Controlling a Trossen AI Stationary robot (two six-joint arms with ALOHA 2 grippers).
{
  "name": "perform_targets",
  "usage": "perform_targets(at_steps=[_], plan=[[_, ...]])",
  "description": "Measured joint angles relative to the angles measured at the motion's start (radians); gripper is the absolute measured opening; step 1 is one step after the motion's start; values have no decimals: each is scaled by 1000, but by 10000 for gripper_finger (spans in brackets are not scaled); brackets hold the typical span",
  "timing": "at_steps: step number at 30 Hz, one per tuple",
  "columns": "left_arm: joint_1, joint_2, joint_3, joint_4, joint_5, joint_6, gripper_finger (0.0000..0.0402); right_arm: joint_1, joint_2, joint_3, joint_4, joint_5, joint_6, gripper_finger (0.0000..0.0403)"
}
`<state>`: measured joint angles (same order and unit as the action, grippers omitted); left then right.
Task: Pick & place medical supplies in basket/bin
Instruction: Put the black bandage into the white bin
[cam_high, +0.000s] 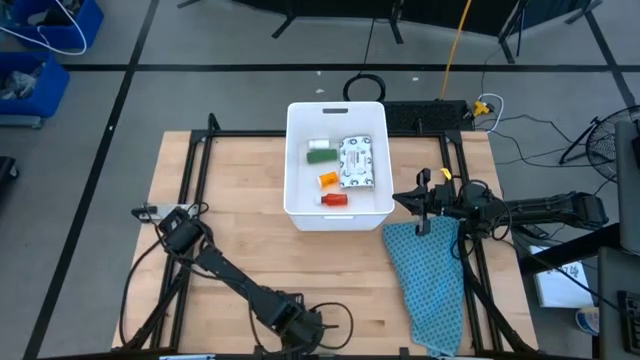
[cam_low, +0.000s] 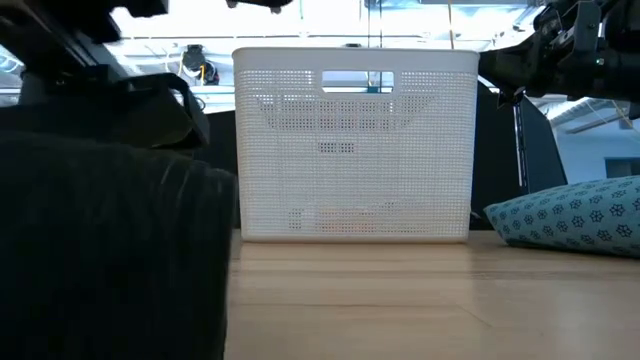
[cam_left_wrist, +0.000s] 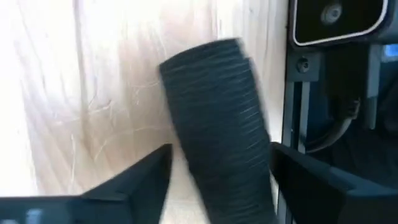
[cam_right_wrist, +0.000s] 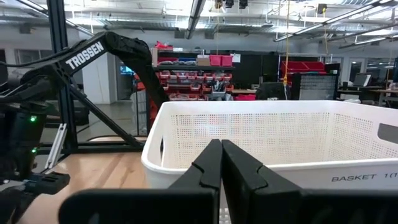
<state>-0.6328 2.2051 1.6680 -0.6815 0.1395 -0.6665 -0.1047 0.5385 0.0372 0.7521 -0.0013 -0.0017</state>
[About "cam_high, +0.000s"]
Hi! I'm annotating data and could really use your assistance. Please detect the green bottle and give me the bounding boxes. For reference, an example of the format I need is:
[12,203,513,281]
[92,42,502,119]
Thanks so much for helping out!
[306,148,340,166]

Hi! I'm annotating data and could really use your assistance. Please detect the black metal beam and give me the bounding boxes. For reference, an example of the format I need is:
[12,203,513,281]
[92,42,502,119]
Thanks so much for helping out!
[517,222,621,276]

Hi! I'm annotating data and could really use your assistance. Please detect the grey plastic bags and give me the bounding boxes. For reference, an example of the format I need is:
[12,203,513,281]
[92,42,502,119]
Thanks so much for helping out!
[0,69,39,101]

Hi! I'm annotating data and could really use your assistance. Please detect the blue plastic storage bin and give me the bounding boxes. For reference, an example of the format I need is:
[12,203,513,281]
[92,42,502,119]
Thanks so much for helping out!
[0,51,71,120]
[8,0,105,51]

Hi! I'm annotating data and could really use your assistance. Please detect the black floor cable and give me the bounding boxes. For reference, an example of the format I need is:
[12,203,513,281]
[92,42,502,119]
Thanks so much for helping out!
[487,113,601,170]

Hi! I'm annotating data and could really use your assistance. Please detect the teal patterned cloth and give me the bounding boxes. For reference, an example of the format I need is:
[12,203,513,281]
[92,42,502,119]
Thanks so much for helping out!
[382,215,467,359]

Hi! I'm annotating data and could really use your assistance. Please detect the black floor fan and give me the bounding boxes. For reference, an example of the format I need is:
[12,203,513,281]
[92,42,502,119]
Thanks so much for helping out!
[558,103,640,184]

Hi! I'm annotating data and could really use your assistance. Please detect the long black room divider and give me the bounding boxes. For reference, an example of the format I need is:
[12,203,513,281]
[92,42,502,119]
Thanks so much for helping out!
[177,0,521,46]

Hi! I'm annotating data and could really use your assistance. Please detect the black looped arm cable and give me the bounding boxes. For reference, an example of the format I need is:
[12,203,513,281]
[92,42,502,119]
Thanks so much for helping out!
[304,301,356,351]

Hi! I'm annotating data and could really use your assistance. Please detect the patterned wipes pack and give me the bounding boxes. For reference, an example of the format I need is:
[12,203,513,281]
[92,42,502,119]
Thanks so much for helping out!
[338,134,377,191]

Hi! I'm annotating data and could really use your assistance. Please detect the grey monitor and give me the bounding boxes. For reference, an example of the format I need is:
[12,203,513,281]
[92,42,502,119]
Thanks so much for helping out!
[614,119,640,256]

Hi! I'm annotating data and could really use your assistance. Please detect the black coiled cable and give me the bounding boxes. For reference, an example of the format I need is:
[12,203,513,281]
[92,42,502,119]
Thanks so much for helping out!
[342,17,388,104]

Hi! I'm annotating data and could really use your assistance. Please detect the yellow extension cable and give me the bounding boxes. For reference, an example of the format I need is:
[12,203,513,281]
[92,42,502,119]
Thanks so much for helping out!
[438,0,474,101]

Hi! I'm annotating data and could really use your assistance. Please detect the white blue paper cup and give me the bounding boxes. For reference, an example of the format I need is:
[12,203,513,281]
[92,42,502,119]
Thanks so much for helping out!
[574,305,601,337]

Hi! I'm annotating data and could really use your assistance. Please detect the white looped cable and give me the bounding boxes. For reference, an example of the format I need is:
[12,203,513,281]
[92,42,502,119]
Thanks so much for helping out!
[477,92,506,134]

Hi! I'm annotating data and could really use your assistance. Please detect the white printed box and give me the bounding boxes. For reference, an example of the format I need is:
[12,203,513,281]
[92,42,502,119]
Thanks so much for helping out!
[528,243,597,310]

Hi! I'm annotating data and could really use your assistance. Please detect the white floor cable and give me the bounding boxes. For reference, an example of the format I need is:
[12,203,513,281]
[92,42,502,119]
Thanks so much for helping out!
[0,0,89,57]

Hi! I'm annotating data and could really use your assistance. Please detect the grey dolly base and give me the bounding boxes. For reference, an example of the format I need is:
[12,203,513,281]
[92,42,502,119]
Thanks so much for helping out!
[0,113,45,130]

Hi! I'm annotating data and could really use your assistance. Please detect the grey side desk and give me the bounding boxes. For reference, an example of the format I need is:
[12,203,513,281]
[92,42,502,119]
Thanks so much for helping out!
[597,247,640,360]

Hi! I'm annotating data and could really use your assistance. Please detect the black keyboard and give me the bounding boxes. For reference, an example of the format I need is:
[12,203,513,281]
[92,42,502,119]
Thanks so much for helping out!
[617,288,640,357]

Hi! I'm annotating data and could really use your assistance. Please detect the orange pill bottle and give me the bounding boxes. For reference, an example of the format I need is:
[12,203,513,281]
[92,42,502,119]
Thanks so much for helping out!
[316,171,341,190]

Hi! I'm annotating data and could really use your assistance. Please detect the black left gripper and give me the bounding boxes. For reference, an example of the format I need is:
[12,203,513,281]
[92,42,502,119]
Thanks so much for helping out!
[132,202,208,256]

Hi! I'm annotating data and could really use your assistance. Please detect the black textured mat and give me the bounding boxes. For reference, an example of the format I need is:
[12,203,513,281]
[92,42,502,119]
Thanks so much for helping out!
[383,99,475,133]

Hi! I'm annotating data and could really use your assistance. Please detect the white plastic bin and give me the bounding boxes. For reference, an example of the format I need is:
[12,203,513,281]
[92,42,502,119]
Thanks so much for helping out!
[283,101,396,233]

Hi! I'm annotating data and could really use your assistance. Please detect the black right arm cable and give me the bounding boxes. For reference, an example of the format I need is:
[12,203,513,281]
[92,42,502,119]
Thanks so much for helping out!
[449,178,516,261]

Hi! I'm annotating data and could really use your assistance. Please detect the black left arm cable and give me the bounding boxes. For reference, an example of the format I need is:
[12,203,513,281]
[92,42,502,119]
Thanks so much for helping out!
[117,209,174,349]

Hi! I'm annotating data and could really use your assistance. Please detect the black items bundle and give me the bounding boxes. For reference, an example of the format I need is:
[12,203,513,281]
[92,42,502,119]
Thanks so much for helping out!
[27,0,84,27]

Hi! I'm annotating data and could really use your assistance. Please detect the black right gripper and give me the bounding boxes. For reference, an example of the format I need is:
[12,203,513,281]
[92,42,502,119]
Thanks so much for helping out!
[392,168,462,237]

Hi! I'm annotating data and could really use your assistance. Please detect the black aluminium table frame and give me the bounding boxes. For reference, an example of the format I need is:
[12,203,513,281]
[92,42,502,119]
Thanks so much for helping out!
[119,112,540,357]

